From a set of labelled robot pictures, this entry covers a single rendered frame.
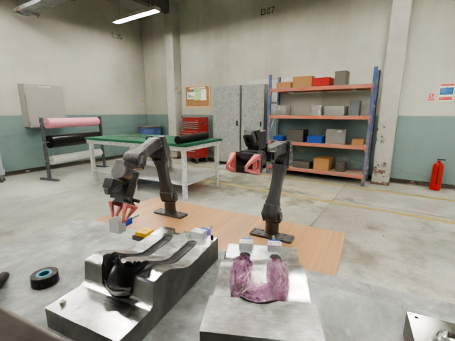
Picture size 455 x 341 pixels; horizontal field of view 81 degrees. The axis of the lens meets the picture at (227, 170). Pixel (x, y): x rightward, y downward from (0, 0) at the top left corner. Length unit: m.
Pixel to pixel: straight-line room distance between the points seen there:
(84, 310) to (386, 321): 0.81
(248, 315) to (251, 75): 6.51
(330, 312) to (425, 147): 5.38
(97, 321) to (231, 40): 7.02
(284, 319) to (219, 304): 0.16
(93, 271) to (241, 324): 0.48
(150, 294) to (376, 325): 0.61
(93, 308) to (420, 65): 5.95
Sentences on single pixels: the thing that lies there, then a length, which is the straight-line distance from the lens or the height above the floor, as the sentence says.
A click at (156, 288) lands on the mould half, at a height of 0.91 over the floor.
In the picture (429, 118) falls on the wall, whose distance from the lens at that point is 6.09.
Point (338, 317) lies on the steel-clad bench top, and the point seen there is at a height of 0.80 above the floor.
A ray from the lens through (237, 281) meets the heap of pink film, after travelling 0.81.
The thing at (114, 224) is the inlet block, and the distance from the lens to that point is 1.13.
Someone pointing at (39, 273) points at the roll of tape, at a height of 0.83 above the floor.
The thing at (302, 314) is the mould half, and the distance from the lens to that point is 0.72.
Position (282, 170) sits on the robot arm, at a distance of 1.25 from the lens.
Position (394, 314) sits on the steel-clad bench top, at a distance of 0.99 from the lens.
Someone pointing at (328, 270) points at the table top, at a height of 0.80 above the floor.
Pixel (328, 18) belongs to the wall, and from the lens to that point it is 6.54.
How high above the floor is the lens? 1.36
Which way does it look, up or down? 12 degrees down
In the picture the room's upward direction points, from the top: straight up
